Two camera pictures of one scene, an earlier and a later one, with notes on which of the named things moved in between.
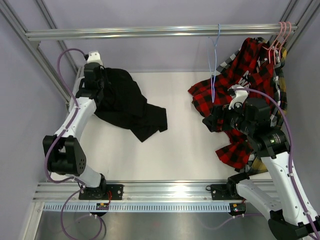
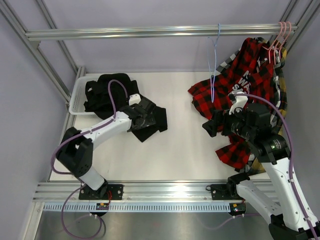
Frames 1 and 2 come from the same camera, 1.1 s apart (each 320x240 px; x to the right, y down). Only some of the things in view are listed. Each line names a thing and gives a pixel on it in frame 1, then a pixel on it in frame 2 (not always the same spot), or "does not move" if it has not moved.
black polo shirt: [123, 104] does not move
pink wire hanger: [272, 43] does not move
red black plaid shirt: [254, 71] does not move
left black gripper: [102, 72] → [149, 121]
